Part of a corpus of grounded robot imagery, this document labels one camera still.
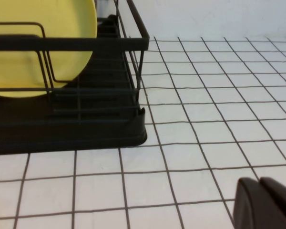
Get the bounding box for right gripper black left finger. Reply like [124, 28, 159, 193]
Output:
[232, 177, 286, 229]

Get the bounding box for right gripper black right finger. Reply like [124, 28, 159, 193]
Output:
[260, 177, 286, 215]

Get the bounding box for yellow plate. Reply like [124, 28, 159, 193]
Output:
[0, 0, 98, 99]

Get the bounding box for white black grid tablecloth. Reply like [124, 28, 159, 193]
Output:
[0, 35, 286, 229]

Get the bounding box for black wire dish rack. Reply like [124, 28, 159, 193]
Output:
[0, 0, 150, 125]
[0, 14, 148, 156]

